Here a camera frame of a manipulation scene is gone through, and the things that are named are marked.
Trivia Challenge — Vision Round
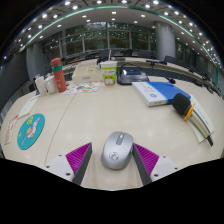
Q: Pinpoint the silver grey computer mouse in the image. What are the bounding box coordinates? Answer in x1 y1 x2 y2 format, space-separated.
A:
100 131 135 171

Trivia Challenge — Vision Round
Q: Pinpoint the round teal cartoon mouse pad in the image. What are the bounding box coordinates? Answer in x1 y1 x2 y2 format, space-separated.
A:
16 113 46 151

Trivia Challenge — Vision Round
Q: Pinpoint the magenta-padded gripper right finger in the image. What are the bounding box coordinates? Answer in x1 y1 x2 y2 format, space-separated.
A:
132 143 183 186

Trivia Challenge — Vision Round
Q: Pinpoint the red drink bottle green band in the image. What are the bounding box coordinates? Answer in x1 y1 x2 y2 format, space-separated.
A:
50 57 68 94

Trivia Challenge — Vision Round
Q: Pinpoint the black conference desk unit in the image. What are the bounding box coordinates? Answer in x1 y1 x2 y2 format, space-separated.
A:
116 63 150 86

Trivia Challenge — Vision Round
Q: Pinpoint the row of dark office chairs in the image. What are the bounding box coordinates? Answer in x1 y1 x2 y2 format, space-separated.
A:
96 48 221 94

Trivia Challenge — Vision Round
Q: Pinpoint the long curved conference desk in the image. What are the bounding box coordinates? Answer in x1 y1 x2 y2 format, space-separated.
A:
61 56 224 101

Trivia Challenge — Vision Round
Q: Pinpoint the blue and white book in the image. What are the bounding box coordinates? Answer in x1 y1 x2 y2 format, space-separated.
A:
131 81 192 108

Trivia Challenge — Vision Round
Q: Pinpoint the group of ceiling lights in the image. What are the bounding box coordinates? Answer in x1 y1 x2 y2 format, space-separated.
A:
3 0 223 71

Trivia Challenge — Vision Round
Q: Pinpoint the colourful sticker sheet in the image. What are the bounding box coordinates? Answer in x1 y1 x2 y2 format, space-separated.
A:
63 81 101 96

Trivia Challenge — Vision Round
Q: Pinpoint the black microphone with yellow ring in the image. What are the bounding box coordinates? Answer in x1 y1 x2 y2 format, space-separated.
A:
171 92 214 148

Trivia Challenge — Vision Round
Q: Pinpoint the paper cup with green print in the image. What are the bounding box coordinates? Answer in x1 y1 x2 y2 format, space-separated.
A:
100 60 118 87

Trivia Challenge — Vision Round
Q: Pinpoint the stack of white paper cups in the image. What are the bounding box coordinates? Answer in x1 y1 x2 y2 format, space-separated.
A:
34 75 48 97

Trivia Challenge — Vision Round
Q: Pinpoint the white lidded ceramic mug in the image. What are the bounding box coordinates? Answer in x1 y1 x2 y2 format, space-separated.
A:
44 75 58 95

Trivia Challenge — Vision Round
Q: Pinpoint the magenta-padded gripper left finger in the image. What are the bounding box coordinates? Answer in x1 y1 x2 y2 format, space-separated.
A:
39 142 93 186

